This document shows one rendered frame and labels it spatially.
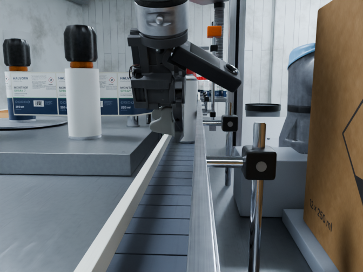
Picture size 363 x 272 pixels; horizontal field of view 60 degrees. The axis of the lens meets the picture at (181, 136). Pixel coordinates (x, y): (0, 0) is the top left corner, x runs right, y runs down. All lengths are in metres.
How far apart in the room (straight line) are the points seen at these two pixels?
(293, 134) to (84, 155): 0.46
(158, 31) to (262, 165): 0.24
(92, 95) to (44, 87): 0.33
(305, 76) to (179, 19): 0.35
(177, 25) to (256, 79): 5.03
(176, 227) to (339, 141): 0.19
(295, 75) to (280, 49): 4.63
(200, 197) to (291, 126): 0.56
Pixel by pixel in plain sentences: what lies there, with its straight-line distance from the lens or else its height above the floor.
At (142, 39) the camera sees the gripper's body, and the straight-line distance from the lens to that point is 0.47.
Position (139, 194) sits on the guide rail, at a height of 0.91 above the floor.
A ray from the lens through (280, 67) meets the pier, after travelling 5.35.
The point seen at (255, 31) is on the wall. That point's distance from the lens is 5.52.
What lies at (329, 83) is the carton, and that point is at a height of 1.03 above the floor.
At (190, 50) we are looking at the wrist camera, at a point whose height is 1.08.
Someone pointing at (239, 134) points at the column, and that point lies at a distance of 0.98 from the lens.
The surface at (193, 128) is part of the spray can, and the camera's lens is 0.79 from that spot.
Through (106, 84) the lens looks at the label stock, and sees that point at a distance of 1.09.
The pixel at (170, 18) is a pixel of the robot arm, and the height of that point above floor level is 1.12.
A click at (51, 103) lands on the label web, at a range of 1.16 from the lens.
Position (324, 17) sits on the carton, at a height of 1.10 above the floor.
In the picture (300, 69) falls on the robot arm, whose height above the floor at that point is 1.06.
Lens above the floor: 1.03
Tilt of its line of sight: 10 degrees down
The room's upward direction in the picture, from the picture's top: straight up
